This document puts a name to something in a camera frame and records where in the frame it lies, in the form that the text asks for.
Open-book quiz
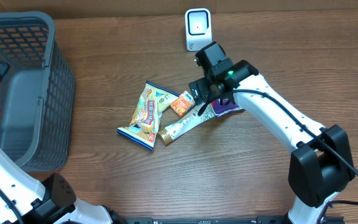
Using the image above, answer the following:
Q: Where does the small orange box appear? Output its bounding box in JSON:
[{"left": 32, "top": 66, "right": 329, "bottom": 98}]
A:
[{"left": 170, "top": 91, "right": 195, "bottom": 117}]

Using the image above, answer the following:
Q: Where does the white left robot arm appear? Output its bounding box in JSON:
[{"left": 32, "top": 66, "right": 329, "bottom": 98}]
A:
[{"left": 0, "top": 149, "right": 125, "bottom": 223}]

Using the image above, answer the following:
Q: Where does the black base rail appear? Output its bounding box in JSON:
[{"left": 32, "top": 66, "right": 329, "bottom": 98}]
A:
[{"left": 104, "top": 217, "right": 344, "bottom": 224}]

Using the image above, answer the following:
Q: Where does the yellow snack bag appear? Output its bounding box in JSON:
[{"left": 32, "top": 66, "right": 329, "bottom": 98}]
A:
[{"left": 117, "top": 81, "right": 179, "bottom": 151}]

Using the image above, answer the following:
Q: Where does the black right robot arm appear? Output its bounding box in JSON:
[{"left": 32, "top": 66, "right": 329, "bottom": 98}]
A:
[{"left": 189, "top": 42, "right": 356, "bottom": 223}]

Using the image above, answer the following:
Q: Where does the purple red Carefree pack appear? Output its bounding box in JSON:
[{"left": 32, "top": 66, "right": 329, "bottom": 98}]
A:
[{"left": 211, "top": 99, "right": 244, "bottom": 118}]

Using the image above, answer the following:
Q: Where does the grey plastic shopping basket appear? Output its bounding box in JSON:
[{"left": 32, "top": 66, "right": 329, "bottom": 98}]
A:
[{"left": 0, "top": 11, "right": 76, "bottom": 172}]

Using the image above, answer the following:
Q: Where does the white barcode scanner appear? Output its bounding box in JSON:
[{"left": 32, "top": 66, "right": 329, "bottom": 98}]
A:
[{"left": 185, "top": 8, "right": 212, "bottom": 52}]

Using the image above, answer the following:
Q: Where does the white tube gold cap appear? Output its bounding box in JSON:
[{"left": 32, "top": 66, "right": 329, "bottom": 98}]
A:
[{"left": 158, "top": 105, "right": 215, "bottom": 146}]

